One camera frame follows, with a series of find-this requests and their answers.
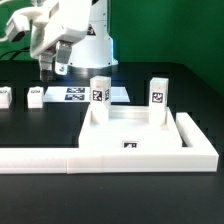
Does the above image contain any white L-shaped obstacle fence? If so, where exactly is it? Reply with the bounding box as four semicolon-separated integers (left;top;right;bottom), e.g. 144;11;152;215
0;112;219;174

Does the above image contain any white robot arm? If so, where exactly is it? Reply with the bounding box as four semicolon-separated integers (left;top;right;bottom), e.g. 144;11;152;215
30;0;118;82

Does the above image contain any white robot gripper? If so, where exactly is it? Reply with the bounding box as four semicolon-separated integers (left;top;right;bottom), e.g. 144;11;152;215
29;0;93;83

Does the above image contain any white marker sheet with tags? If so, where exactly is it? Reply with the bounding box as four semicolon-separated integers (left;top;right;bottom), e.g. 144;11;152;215
44;86;130;103

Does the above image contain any black cable bundle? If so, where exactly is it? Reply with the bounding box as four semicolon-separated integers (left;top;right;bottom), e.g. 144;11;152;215
0;46;33;62

